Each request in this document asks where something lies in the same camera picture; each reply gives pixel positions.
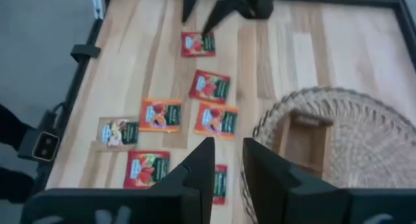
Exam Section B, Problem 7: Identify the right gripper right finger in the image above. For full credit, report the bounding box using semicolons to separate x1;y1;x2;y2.
242;138;329;224

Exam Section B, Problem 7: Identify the beige tea packet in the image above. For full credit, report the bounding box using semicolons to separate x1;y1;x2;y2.
96;116;140;149

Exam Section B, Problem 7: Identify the black table edge bracket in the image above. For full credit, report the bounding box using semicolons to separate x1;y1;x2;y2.
70;43;102;63

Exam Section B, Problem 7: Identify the red tea packet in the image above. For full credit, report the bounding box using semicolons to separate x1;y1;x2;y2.
180;31;216;58
188;69;231;105
213;164;229;206
122;149;172;190

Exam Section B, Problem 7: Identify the round woven placemat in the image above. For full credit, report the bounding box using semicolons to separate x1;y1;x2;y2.
238;85;416;224

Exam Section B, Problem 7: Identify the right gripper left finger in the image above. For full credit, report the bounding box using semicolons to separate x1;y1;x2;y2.
148;136;216;224

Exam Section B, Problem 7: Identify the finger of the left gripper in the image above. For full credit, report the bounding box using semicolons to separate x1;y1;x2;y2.
181;0;200;23
201;0;250;35

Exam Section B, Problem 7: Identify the orange tea packet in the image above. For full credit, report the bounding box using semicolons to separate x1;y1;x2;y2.
194;101;240;141
138;98;183;134

